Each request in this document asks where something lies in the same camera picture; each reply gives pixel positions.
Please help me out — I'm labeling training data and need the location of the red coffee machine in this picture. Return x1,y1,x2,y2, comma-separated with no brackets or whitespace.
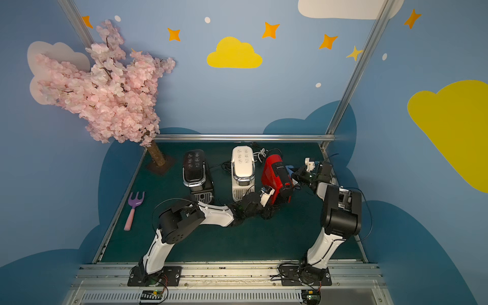
261,155,294,205

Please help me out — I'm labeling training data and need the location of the blue microfibre cloth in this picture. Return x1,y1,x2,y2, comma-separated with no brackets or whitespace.
285,165,296,178

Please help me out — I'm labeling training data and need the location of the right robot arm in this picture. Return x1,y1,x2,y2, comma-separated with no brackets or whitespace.
294,166,362,271

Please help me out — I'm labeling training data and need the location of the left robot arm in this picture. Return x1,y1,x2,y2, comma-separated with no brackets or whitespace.
139,192,273,276

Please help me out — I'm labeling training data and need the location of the white coffee machine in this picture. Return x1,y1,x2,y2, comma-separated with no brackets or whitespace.
231,146,255,202

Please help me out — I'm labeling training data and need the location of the black coffee machine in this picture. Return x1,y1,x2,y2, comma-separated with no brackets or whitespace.
182,149,215,204

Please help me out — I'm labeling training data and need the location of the purple toy garden fork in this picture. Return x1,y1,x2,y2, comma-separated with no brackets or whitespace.
124,191,146,231

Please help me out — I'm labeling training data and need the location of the pink cherry blossom tree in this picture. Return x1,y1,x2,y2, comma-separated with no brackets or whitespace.
36,20,176,168

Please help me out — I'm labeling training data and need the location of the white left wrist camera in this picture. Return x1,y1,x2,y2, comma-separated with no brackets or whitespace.
261,186,275,207

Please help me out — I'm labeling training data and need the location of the black power cable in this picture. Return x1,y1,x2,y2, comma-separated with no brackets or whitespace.
251,142,283,163

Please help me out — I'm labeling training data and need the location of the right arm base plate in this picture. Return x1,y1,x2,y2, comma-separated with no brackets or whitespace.
277,263,332,287

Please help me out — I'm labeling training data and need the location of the aluminium frame rail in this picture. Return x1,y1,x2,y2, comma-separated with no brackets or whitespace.
155,133,335,142

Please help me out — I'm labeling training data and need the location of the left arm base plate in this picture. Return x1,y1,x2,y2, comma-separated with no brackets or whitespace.
127,266,182,287

